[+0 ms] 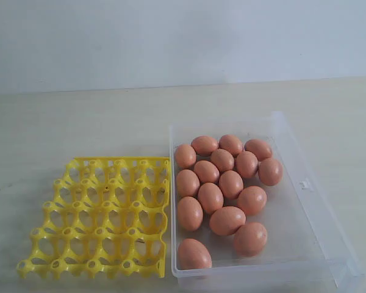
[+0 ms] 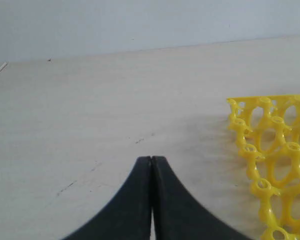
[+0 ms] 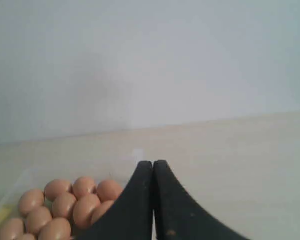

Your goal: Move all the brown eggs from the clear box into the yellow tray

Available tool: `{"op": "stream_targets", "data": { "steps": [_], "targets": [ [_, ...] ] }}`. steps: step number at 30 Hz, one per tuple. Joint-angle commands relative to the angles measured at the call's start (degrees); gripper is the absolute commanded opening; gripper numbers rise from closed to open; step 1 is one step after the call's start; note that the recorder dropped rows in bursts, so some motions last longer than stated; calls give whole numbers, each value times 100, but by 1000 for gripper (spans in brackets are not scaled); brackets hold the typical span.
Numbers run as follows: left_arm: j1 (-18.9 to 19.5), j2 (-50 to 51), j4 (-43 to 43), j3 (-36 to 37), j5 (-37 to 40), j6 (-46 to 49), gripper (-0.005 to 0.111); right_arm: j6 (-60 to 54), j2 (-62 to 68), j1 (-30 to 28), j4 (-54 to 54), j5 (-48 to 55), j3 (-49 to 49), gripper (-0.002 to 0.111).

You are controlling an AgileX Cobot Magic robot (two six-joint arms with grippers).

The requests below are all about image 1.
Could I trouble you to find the yellow plastic egg tray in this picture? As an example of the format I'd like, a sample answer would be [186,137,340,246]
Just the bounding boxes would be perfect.
[16,157,171,279]

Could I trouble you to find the brown egg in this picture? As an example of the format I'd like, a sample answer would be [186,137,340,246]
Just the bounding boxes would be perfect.
[193,160,220,183]
[237,186,267,216]
[178,197,203,231]
[178,238,212,270]
[218,170,243,200]
[234,222,268,257]
[174,143,196,169]
[219,134,243,157]
[210,148,234,173]
[176,169,200,197]
[209,206,246,236]
[258,157,283,186]
[198,183,224,215]
[235,151,259,179]
[191,136,219,157]
[245,139,273,162]

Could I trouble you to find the clear plastic container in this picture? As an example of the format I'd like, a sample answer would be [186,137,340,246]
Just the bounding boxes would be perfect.
[170,112,363,292]

